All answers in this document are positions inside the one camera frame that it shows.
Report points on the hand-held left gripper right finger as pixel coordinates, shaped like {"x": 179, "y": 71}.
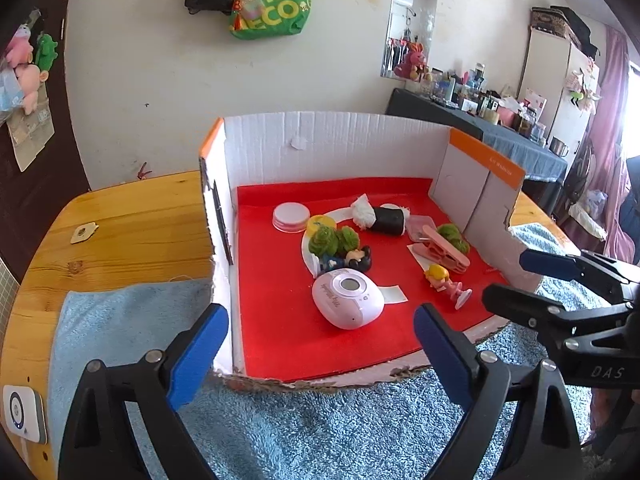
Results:
{"x": 440, "y": 350}

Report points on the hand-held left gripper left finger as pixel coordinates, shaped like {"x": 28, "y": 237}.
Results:
{"x": 197, "y": 355}

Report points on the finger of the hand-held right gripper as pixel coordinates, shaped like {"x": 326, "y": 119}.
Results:
{"x": 520, "y": 305}
{"x": 547, "y": 264}

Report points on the blonde pink figurine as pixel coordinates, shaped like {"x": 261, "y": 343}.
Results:
{"x": 440, "y": 277}

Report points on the orange cardboard box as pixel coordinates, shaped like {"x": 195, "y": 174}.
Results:
{"x": 280, "y": 330}

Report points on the pink plastic clip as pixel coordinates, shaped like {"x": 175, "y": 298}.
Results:
{"x": 442, "y": 252}

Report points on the small green yarn ball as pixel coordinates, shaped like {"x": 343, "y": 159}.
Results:
{"x": 455, "y": 237}

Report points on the pink round device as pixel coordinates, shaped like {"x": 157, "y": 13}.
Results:
{"x": 345, "y": 305}

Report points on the dark-haired blue figurine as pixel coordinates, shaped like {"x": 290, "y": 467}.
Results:
{"x": 355, "y": 257}

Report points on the small clear plastic box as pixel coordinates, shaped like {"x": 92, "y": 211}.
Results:
{"x": 417, "y": 225}

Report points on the black roll with white paper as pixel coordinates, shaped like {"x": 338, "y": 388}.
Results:
{"x": 387, "y": 220}

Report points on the large green yarn bundle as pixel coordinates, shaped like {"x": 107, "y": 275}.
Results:
{"x": 325, "y": 240}

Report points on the yellow round cap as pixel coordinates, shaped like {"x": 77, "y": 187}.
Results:
{"x": 322, "y": 221}

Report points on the blue-covered side table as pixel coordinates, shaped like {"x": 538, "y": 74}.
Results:
{"x": 530, "y": 150}

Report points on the metal mug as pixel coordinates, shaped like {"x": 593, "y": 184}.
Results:
{"x": 558, "y": 146}

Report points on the light blue towel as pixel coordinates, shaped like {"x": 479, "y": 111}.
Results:
{"x": 300, "y": 435}

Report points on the purple curtain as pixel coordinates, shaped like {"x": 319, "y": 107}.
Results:
{"x": 607, "y": 110}

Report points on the small beige table sticker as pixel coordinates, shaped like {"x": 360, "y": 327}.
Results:
{"x": 83, "y": 233}

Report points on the white cabinet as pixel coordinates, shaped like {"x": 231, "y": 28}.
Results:
{"x": 547, "y": 85}

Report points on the white square device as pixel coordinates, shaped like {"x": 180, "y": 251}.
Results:
{"x": 25, "y": 412}

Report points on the small red clip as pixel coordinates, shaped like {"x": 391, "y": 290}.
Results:
{"x": 144, "y": 172}

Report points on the dark suitcase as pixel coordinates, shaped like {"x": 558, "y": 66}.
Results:
{"x": 560, "y": 22}

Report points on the pink rabbit plush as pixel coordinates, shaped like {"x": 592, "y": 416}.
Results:
{"x": 412, "y": 62}

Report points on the hanging paper sheet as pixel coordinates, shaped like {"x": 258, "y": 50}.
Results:
{"x": 32, "y": 135}

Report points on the pink plush toy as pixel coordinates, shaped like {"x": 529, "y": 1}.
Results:
{"x": 20, "y": 45}
{"x": 30, "y": 85}

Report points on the green plush toy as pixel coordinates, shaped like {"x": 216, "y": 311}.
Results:
{"x": 46, "y": 52}

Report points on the green tote bag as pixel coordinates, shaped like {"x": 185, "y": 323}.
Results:
{"x": 280, "y": 5}

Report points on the wall mirror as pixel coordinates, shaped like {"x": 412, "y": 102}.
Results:
{"x": 415, "y": 10}

